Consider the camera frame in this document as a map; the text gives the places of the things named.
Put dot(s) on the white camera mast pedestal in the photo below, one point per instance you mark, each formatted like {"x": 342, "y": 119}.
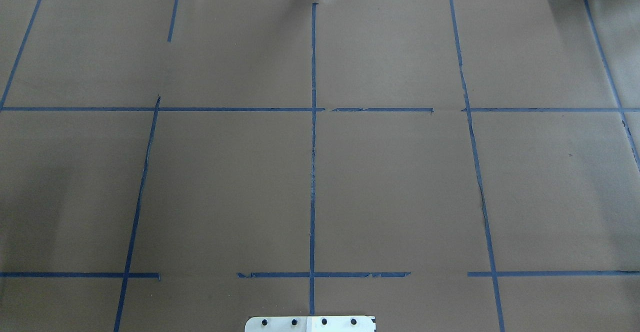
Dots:
{"x": 312, "y": 323}

